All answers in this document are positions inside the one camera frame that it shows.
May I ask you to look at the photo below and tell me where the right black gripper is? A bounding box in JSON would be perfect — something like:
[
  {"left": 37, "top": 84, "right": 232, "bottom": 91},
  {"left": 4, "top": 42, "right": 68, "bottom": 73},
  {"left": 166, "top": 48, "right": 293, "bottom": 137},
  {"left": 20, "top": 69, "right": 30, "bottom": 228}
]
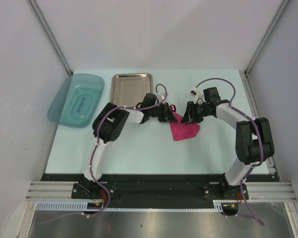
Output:
[{"left": 180, "top": 101, "right": 211, "bottom": 124}]

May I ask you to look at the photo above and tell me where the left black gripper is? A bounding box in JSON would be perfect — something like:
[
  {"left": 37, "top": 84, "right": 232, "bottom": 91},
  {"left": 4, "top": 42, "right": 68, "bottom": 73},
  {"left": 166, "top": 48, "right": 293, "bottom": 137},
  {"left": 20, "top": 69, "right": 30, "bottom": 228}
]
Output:
[{"left": 148, "top": 102, "right": 177, "bottom": 122}]

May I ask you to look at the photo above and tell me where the pink paper napkin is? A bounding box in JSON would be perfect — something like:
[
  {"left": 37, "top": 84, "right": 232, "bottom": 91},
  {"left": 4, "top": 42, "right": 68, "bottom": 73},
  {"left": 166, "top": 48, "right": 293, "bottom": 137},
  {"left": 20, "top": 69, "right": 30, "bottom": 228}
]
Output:
[{"left": 170, "top": 113, "right": 201, "bottom": 141}]

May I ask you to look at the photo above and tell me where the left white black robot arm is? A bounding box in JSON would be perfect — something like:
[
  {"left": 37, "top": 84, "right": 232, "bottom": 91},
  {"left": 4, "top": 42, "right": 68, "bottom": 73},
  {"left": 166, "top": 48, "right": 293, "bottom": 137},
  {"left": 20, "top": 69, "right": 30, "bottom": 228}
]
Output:
[{"left": 78, "top": 93, "right": 178, "bottom": 198}]

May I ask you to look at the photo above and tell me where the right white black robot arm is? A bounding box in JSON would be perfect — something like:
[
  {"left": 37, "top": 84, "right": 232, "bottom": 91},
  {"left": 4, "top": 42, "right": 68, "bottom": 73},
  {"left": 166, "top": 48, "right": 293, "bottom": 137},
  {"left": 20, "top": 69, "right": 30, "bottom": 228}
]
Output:
[{"left": 181, "top": 87, "right": 275, "bottom": 199}]

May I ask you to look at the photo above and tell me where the steel tray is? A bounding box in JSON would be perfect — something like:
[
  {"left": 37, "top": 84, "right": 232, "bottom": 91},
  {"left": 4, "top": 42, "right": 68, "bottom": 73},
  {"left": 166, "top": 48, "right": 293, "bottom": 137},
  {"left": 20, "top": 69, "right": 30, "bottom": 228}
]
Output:
[{"left": 110, "top": 73, "right": 153, "bottom": 107}]

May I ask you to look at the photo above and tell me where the teal plastic container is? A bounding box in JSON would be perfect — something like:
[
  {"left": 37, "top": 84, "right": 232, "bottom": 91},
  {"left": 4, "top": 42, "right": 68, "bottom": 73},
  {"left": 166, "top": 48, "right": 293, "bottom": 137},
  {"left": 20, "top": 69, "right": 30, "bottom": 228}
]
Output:
[{"left": 47, "top": 73, "right": 105, "bottom": 128}]

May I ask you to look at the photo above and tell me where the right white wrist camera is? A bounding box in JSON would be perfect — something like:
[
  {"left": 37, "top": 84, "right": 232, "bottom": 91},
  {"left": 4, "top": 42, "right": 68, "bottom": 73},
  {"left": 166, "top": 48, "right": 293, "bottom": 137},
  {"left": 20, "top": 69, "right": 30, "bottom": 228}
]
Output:
[{"left": 190, "top": 87, "right": 204, "bottom": 104}]

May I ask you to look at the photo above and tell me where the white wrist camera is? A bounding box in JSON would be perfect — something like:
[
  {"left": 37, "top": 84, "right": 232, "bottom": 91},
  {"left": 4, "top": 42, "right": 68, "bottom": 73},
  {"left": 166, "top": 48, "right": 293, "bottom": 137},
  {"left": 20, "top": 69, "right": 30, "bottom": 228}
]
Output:
[
  {"left": 190, "top": 87, "right": 204, "bottom": 104},
  {"left": 156, "top": 92, "right": 168, "bottom": 103}
]

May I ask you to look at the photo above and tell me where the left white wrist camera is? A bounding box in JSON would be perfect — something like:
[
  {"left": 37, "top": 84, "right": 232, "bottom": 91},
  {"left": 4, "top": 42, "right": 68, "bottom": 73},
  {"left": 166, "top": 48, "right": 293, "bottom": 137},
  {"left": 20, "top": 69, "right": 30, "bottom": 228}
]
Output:
[{"left": 156, "top": 92, "right": 168, "bottom": 103}]

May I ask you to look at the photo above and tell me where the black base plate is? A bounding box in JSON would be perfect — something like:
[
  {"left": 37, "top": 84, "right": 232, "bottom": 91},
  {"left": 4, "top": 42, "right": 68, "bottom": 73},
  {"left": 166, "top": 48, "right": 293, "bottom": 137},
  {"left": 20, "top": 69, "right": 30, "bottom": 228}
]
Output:
[{"left": 41, "top": 174, "right": 280, "bottom": 209}]

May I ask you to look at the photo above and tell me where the white cable duct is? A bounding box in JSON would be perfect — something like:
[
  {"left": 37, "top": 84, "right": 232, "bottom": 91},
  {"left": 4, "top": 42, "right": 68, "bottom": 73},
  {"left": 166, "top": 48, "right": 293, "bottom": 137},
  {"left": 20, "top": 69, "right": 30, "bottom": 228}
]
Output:
[{"left": 36, "top": 200, "right": 223, "bottom": 212}]

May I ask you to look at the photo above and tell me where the right aluminium corner post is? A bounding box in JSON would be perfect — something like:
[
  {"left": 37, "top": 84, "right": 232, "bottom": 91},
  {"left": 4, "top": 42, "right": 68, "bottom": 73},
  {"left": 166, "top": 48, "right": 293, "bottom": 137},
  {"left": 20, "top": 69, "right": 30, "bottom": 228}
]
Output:
[{"left": 244, "top": 0, "right": 292, "bottom": 76}]

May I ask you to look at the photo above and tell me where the aluminium corner post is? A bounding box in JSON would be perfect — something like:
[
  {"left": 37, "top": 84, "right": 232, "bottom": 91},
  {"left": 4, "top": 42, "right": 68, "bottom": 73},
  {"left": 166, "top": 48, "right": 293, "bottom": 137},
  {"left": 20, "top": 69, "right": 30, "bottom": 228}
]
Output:
[
  {"left": 26, "top": 0, "right": 73, "bottom": 76},
  {"left": 244, "top": 0, "right": 292, "bottom": 76}
]

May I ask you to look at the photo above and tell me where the left aluminium corner post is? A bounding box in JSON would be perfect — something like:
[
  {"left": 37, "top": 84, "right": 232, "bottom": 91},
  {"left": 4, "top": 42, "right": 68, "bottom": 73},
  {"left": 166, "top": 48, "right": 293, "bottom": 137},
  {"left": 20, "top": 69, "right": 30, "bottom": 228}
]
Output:
[{"left": 26, "top": 0, "right": 73, "bottom": 76}]

